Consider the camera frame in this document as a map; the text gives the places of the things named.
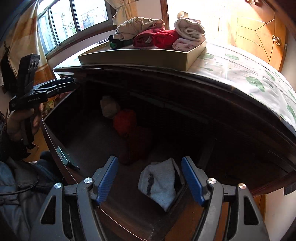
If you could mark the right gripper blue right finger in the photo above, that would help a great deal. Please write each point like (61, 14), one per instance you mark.
(196, 180)

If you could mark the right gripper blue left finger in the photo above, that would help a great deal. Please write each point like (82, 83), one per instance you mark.
(104, 178)

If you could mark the beige garment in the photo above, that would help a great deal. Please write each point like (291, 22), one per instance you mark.
(131, 28)

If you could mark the cream quilted bra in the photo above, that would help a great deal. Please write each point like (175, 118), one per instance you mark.
(188, 28)

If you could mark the pink lace-trimmed underwear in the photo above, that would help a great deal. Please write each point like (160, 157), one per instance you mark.
(186, 45)

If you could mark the dark wooden drawer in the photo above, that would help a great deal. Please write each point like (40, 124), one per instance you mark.
(91, 128)

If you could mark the left hand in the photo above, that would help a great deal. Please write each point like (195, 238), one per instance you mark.
(17, 118)

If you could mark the grey sock with black mark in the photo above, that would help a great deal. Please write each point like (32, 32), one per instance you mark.
(161, 181)

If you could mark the green metal lock plate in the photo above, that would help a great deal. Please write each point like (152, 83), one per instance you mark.
(66, 159)

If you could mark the dark blue trousers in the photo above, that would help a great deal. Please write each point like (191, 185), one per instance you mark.
(24, 188)

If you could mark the dark wooden dresser top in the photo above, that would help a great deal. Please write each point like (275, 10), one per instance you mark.
(213, 99)

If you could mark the green and navy striped garment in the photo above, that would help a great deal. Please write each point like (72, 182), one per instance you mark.
(117, 44)

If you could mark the green cloud pattern sheet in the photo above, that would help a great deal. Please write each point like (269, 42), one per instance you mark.
(249, 74)

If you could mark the dark red knit garment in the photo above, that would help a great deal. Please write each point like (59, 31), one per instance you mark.
(144, 39)

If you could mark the cardboard tray box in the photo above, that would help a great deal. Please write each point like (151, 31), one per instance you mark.
(154, 57)

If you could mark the cream patterned curtain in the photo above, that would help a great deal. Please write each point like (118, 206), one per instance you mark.
(124, 10)

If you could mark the brass door knob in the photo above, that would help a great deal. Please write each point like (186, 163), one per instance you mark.
(276, 40)

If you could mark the wooden door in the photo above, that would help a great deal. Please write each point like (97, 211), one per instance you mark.
(251, 25)

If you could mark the window with dark frame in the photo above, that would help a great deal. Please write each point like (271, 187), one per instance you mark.
(64, 23)

